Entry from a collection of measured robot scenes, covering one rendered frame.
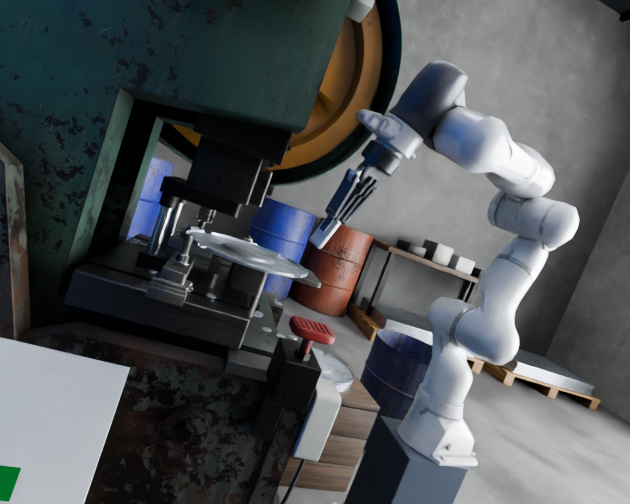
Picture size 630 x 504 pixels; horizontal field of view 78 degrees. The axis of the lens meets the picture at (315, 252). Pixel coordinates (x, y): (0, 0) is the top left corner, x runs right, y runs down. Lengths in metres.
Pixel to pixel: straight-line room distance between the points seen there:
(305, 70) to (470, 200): 4.37
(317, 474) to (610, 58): 5.70
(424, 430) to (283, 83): 0.88
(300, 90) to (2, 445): 0.72
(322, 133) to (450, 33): 3.88
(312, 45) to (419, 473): 0.98
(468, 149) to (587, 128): 5.25
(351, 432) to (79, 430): 0.99
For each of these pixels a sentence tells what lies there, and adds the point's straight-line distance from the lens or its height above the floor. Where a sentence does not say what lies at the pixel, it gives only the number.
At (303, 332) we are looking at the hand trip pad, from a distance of 0.59.
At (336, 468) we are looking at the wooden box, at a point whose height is 0.09.
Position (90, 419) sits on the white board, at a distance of 0.76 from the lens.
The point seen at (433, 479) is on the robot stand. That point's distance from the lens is 1.16.
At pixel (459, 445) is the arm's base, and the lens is 1.19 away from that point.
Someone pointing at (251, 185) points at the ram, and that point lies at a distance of 0.83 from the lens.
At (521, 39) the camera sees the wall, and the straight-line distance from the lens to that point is 5.51.
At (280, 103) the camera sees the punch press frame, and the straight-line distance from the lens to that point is 0.72.
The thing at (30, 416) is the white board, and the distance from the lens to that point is 0.77.
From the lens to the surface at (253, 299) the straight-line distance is 0.89.
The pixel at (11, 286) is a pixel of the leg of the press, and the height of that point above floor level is 0.67.
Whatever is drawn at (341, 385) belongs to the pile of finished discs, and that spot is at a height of 0.38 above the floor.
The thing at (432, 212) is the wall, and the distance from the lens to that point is 4.77.
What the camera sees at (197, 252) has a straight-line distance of 0.84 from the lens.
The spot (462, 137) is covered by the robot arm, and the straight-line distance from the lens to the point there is 0.76.
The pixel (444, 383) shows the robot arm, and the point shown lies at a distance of 1.09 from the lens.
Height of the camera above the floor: 0.93
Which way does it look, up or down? 6 degrees down
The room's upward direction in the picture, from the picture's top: 20 degrees clockwise
